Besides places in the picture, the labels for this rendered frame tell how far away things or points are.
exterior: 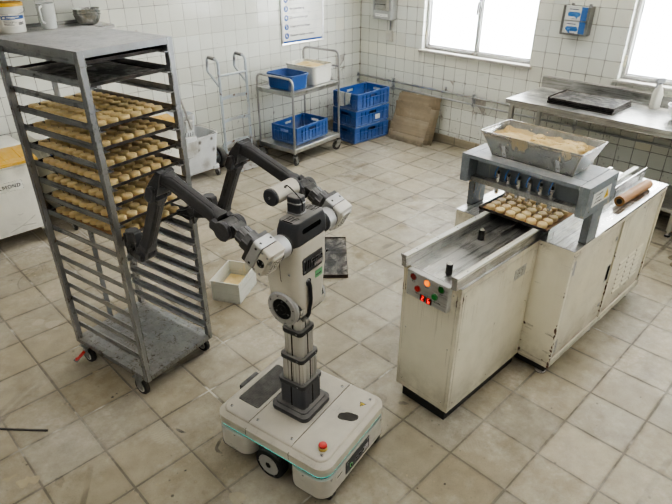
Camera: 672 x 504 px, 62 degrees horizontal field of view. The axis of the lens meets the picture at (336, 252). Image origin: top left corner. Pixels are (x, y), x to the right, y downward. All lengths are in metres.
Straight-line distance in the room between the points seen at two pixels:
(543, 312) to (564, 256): 0.37
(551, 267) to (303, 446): 1.55
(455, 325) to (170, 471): 1.51
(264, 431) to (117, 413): 0.95
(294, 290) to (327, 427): 0.73
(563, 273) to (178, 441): 2.13
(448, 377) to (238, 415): 1.03
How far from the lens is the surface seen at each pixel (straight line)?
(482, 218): 3.13
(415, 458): 2.92
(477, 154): 3.18
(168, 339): 3.47
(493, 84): 6.66
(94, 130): 2.59
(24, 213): 5.12
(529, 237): 2.99
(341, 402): 2.78
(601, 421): 3.36
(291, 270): 2.18
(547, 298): 3.21
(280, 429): 2.67
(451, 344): 2.74
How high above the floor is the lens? 2.20
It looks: 29 degrees down
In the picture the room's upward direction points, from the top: straight up
